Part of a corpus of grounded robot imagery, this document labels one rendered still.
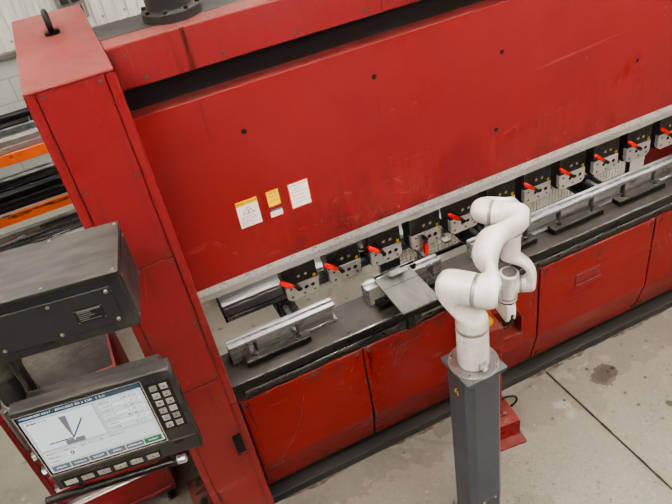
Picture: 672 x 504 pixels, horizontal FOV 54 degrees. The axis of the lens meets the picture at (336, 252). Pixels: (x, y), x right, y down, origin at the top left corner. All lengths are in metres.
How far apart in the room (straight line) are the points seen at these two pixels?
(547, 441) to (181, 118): 2.39
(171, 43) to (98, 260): 0.75
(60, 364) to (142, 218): 1.14
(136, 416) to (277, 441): 1.22
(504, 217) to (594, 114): 0.92
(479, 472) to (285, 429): 0.88
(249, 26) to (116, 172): 0.63
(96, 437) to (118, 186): 0.75
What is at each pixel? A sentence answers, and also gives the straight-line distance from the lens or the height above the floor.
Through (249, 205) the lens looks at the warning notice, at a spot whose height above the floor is 1.61.
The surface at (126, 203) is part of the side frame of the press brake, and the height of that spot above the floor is 1.89.
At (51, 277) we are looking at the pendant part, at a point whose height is 1.95.
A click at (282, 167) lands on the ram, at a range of 2.45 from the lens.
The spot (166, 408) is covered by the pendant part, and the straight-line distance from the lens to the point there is 2.04.
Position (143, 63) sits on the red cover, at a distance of 2.18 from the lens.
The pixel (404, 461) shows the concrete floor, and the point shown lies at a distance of 3.52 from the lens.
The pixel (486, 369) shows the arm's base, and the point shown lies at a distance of 2.50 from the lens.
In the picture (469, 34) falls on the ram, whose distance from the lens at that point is 2.65.
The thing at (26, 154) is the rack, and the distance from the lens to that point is 4.15.
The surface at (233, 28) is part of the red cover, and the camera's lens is 2.22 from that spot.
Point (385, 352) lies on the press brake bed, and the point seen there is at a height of 0.68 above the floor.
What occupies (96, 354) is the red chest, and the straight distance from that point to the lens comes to 3.08.
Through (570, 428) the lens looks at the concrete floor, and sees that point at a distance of 3.66.
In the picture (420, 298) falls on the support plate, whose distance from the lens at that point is 2.83.
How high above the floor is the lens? 2.88
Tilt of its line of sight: 37 degrees down
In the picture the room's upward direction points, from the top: 11 degrees counter-clockwise
